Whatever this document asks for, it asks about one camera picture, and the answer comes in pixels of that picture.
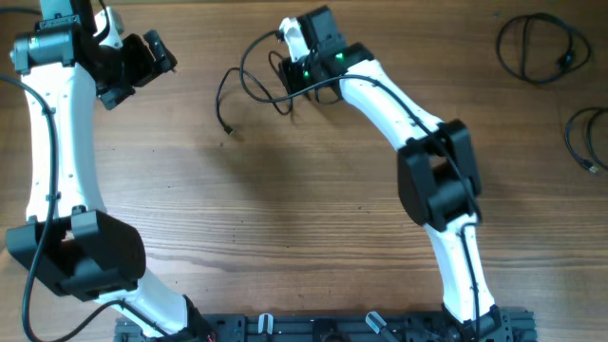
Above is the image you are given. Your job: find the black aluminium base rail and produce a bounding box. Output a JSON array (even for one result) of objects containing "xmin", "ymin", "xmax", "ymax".
[{"xmin": 112, "ymin": 311, "xmax": 538, "ymax": 342}]

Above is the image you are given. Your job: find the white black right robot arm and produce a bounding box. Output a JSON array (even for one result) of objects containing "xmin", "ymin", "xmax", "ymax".
[{"xmin": 277, "ymin": 6, "xmax": 500, "ymax": 341}]

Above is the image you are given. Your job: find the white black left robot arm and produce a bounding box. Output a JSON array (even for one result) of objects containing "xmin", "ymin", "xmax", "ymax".
[{"xmin": 7, "ymin": 0, "xmax": 218, "ymax": 341}]

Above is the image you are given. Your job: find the black short USB cable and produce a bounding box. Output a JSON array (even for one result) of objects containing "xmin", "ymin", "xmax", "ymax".
[{"xmin": 495, "ymin": 11, "xmax": 593, "ymax": 86}]

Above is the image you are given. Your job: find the black USB cable gold plug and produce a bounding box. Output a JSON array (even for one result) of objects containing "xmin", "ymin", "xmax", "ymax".
[{"xmin": 563, "ymin": 106, "xmax": 607, "ymax": 174}]

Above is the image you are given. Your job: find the black thin USB cable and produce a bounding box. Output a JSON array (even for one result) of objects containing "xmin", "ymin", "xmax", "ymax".
[{"xmin": 215, "ymin": 49, "xmax": 295, "ymax": 136}]

